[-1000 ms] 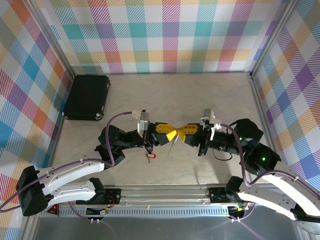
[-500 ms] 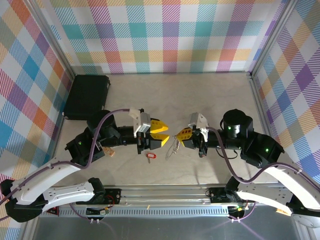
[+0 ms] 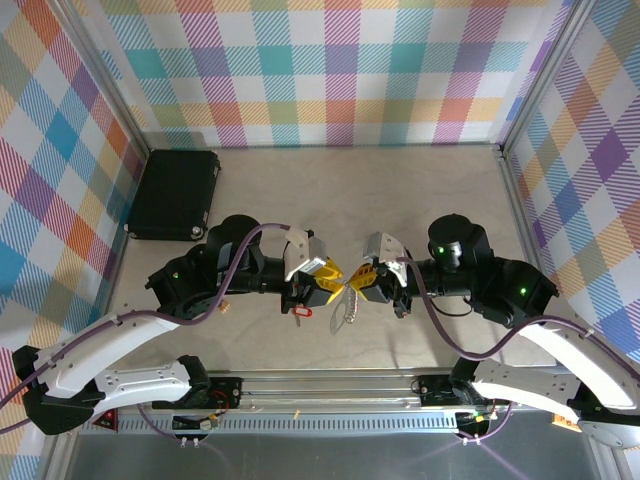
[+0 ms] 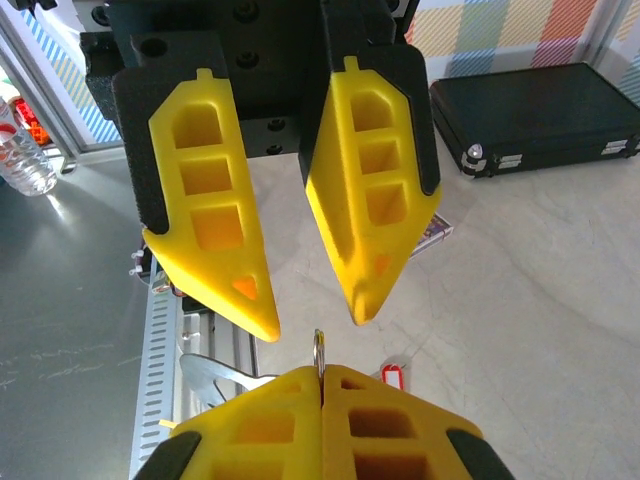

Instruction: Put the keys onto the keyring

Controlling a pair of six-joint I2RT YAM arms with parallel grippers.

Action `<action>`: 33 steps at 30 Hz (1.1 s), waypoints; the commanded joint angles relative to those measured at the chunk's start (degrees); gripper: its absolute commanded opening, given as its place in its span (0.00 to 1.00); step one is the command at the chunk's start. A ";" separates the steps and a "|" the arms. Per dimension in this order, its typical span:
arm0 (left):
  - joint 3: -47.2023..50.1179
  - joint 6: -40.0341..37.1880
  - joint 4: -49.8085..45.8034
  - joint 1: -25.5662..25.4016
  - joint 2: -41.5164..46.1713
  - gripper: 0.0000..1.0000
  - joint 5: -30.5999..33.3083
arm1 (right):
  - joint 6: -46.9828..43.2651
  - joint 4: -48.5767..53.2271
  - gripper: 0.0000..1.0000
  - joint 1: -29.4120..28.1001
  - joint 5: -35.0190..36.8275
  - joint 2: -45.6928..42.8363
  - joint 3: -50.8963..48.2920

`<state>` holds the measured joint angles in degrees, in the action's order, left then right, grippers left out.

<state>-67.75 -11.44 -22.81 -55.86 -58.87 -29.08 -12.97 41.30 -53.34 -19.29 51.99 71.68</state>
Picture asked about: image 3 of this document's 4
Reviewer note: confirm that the aluminium frame post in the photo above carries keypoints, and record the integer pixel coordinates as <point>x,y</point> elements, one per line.
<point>542,75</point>
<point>107,75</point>

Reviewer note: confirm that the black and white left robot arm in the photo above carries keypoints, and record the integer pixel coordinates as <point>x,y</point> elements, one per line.
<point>100,340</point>

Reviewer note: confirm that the key with red tag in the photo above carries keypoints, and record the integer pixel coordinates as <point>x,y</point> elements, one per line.
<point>304,312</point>

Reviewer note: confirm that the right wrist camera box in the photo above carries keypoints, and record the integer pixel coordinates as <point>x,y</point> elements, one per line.
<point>382,250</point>

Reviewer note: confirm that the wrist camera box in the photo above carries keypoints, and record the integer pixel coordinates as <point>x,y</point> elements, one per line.
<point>302,255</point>
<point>382,250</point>

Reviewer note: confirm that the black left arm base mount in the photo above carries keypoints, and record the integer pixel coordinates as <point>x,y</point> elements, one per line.
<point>225,392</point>

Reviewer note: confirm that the small orange matchbox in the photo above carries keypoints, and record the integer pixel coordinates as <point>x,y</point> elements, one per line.
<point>225,307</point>

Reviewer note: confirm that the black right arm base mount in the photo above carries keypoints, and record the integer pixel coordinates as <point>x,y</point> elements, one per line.
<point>435,390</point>

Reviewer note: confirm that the red triangle sign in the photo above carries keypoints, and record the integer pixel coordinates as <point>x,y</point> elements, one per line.
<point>107,421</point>

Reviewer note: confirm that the black hard case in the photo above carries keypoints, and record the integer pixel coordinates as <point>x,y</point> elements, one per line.
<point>170,195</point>

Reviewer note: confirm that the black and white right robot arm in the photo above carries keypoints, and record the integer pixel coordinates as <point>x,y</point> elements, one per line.
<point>550,340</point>

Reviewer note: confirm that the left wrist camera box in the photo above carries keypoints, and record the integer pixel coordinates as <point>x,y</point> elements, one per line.
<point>302,255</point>

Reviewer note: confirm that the aluminium rail beam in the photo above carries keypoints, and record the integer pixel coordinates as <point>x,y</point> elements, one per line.
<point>325,395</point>

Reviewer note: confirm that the aluminium side rail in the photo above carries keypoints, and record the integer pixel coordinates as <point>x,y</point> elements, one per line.
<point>520,210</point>

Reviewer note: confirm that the orange paper tag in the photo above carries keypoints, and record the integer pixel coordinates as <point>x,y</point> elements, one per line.
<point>562,422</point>

